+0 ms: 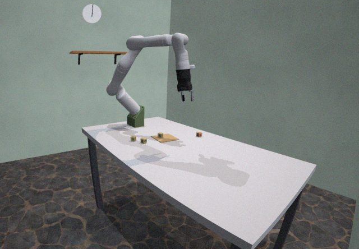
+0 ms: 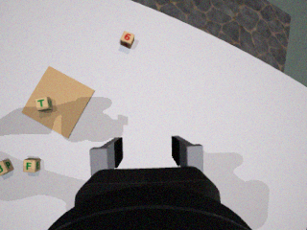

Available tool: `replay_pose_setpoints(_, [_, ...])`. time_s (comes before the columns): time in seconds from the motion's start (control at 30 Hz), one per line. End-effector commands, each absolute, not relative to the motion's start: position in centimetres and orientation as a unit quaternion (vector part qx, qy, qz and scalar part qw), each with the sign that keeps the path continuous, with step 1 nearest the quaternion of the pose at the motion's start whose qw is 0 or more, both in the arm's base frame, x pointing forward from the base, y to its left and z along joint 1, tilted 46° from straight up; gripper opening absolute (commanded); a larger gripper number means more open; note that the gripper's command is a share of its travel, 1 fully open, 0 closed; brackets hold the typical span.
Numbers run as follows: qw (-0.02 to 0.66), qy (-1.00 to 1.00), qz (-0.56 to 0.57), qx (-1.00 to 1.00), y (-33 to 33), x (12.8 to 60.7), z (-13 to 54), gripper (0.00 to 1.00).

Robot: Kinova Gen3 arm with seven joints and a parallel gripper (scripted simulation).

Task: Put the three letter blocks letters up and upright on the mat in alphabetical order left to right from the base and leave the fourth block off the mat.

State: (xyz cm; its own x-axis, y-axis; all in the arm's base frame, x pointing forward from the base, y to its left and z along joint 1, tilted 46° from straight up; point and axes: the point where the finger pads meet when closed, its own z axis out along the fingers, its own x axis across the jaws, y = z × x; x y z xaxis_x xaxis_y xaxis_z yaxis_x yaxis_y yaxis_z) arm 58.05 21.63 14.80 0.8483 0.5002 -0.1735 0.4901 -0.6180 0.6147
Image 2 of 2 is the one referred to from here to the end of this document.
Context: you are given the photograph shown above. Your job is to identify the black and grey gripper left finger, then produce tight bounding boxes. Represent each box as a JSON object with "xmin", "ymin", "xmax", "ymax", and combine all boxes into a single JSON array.
[{"xmin": 89, "ymin": 137, "xmax": 123, "ymax": 176}]

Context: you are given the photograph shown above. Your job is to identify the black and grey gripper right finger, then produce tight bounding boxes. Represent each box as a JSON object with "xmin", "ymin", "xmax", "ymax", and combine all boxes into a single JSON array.
[{"xmin": 172, "ymin": 136, "xmax": 203, "ymax": 172}]

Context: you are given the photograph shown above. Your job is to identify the tan flat mat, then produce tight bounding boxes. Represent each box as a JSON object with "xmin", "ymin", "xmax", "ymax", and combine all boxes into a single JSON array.
[{"xmin": 22, "ymin": 66, "xmax": 95, "ymax": 138}]

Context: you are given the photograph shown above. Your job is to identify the tan wooden block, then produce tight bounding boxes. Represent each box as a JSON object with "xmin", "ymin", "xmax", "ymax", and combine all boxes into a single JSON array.
[
  {"xmin": 23, "ymin": 158, "xmax": 40, "ymax": 173},
  {"xmin": 35, "ymin": 97, "xmax": 53, "ymax": 112},
  {"xmin": 0, "ymin": 159, "xmax": 13, "ymax": 176},
  {"xmin": 120, "ymin": 31, "xmax": 134, "ymax": 48}
]

